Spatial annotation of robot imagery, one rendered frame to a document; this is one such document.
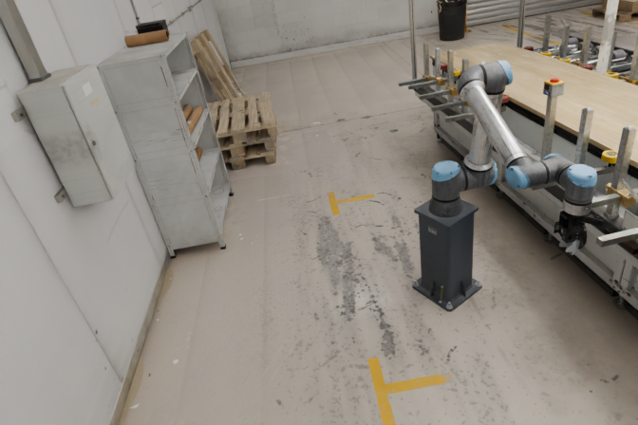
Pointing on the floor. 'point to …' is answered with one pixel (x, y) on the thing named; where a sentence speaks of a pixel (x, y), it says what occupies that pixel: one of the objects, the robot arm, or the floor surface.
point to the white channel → (611, 9)
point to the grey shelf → (170, 139)
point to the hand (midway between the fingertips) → (573, 251)
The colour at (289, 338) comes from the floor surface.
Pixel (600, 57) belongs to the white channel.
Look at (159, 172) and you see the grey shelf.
